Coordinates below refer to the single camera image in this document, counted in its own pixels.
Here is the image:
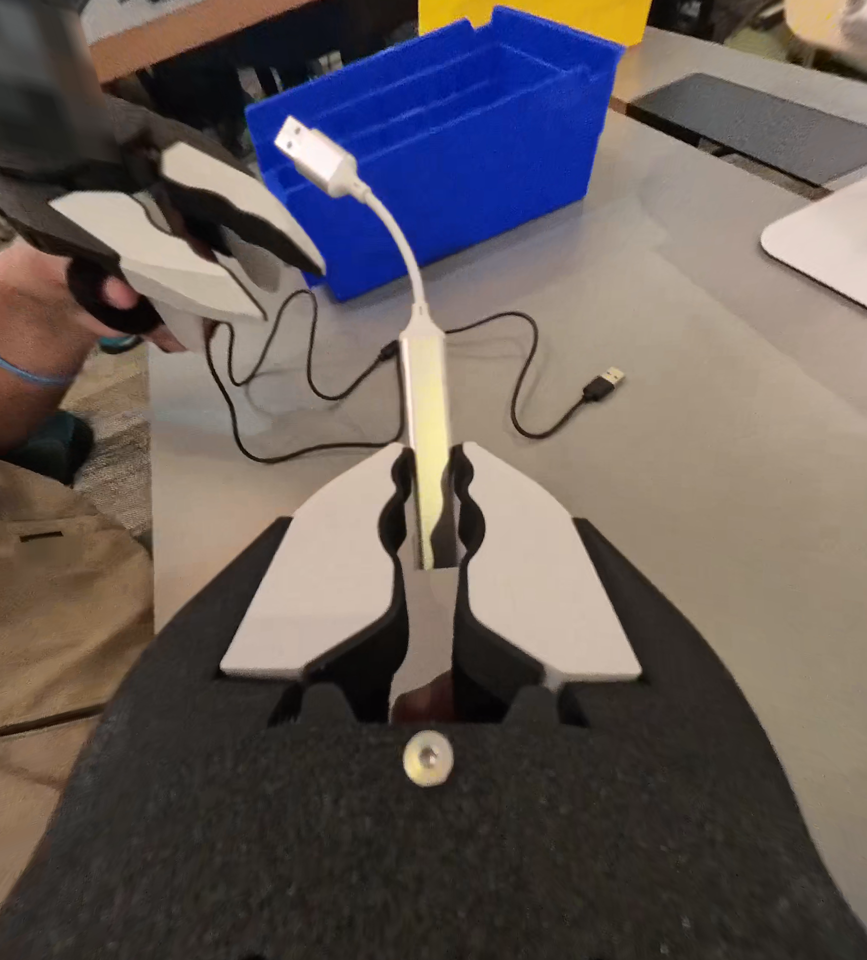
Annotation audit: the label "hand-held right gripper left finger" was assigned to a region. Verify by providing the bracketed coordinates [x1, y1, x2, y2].
[219, 442, 414, 723]

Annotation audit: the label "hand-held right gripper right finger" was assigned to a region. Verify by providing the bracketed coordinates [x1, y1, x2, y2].
[450, 441, 643, 715]

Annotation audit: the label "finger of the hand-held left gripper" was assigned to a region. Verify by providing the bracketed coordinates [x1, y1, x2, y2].
[152, 141, 327, 295]
[49, 191, 271, 322]

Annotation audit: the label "black usb cable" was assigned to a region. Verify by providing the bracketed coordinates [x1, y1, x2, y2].
[204, 288, 627, 465]

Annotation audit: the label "silver usb hub white cable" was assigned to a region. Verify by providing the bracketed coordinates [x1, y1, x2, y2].
[273, 114, 474, 571]

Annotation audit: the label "blue plastic bin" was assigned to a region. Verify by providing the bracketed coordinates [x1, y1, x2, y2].
[244, 6, 627, 303]

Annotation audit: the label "person's left hand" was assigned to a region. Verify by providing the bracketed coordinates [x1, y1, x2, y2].
[0, 241, 189, 376]

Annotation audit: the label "wooden side table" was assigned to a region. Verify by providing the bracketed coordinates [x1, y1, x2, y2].
[88, 0, 421, 85]

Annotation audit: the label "blue wristband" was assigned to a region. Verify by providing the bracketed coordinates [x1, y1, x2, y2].
[0, 307, 76, 389]

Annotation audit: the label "dark teal shoe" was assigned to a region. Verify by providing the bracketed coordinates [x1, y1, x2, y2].
[4, 411, 96, 486]

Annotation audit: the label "person's tan trousers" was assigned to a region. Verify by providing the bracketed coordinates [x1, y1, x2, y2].
[0, 448, 156, 935]

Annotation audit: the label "yellow plastic bin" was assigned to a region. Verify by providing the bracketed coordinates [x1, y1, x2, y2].
[418, 0, 654, 48]

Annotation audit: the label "wooden document stand white base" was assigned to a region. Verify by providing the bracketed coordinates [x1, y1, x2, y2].
[760, 0, 867, 336]

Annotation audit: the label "black table cable panel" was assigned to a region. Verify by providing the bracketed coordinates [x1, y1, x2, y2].
[626, 72, 867, 189]

